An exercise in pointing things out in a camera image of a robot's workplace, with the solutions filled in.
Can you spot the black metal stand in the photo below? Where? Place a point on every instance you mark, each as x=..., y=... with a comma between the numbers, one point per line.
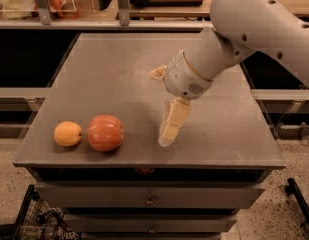
x=292, y=189

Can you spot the upper grey drawer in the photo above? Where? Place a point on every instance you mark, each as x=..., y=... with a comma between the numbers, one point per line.
x=209, y=195

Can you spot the black wire basket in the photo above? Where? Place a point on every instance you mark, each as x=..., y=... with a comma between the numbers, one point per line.
x=37, y=220

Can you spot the lower grey drawer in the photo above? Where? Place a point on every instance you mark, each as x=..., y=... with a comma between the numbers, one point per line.
x=150, y=223

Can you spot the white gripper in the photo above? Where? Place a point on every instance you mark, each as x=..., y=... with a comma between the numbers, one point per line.
x=183, y=76

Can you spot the orange fruit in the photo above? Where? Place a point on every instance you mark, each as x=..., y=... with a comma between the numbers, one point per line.
x=67, y=134

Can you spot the grey drawer cabinet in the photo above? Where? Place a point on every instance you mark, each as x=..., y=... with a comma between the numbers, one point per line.
x=225, y=139

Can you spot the grey drawer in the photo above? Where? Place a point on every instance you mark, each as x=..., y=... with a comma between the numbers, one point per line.
x=209, y=195
x=150, y=223

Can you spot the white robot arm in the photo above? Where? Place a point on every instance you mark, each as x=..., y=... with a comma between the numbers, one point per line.
x=239, y=29

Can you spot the red apple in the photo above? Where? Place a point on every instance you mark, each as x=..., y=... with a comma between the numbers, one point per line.
x=105, y=133

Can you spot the clear plastic bin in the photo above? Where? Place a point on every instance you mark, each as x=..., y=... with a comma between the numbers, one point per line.
x=23, y=9

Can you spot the grey metal shelf rail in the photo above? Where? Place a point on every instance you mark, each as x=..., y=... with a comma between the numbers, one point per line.
x=82, y=25

